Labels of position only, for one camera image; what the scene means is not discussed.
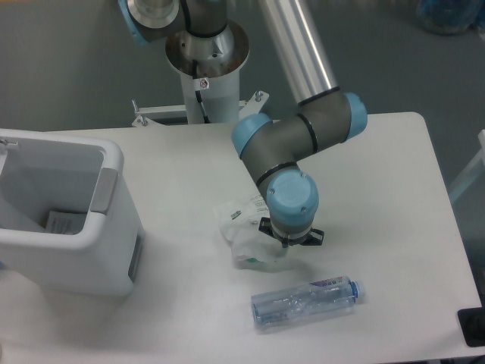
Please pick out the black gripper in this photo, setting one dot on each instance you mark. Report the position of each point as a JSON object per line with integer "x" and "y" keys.
{"x": 306, "y": 237}

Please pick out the white plastic bag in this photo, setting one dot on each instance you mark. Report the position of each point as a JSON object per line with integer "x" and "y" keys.
{"x": 238, "y": 222}

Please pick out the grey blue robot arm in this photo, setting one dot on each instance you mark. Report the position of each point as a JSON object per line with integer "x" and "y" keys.
{"x": 271, "y": 150}

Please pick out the white trash can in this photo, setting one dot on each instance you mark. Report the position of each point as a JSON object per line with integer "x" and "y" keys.
{"x": 43, "y": 172}

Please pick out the paper scrap inside can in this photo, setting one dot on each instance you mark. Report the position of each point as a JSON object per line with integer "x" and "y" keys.
{"x": 66, "y": 223}

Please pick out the crushed clear plastic bottle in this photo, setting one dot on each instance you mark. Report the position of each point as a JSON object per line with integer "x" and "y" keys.
{"x": 315, "y": 298}

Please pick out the black device at edge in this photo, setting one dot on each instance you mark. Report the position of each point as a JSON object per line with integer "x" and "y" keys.
{"x": 472, "y": 325}

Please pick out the blue bag on floor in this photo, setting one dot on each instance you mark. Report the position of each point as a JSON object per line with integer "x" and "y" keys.
{"x": 449, "y": 18}

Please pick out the white pedestal base frame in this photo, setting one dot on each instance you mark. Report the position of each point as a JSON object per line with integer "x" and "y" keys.
{"x": 208, "y": 111}

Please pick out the white frame at right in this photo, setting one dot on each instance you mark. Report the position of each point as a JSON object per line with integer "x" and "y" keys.
{"x": 469, "y": 174}

